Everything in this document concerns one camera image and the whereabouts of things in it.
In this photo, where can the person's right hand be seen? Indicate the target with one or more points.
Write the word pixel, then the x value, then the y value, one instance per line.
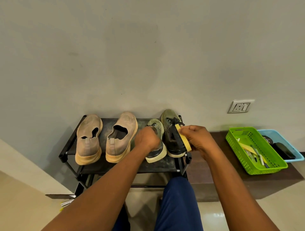
pixel 197 140

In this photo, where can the person's left hand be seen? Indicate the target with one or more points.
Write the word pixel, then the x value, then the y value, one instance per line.
pixel 146 140

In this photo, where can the yellow-edged shoe shine sponge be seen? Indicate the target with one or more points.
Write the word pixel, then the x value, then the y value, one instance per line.
pixel 184 140

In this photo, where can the green sneaker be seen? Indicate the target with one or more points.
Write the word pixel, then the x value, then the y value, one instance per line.
pixel 156 125
pixel 170 138

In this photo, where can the beige suede shoe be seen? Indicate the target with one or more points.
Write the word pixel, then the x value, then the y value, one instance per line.
pixel 88 147
pixel 124 142

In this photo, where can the yellow sticky note pad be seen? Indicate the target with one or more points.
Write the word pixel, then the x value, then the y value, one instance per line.
pixel 246 147

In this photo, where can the person's left forearm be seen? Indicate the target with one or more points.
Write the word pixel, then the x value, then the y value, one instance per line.
pixel 95 202

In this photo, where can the person's right forearm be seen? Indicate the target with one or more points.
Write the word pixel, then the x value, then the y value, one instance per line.
pixel 238 197

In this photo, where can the dark brown low bench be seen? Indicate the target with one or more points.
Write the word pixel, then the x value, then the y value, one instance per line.
pixel 202 171

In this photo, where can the black metal shoe rack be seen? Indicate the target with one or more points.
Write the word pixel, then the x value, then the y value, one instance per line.
pixel 106 126

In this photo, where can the green plastic basket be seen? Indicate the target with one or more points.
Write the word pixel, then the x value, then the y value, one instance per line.
pixel 252 170

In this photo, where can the dark blue trousers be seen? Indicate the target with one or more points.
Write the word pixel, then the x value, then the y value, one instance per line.
pixel 178 204

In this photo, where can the round black polish tin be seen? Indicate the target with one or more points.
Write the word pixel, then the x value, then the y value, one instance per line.
pixel 267 140

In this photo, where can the light blue plastic basket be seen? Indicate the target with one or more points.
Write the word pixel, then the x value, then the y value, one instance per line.
pixel 281 135

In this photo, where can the white wall socket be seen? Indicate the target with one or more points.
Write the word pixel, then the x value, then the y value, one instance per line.
pixel 240 107

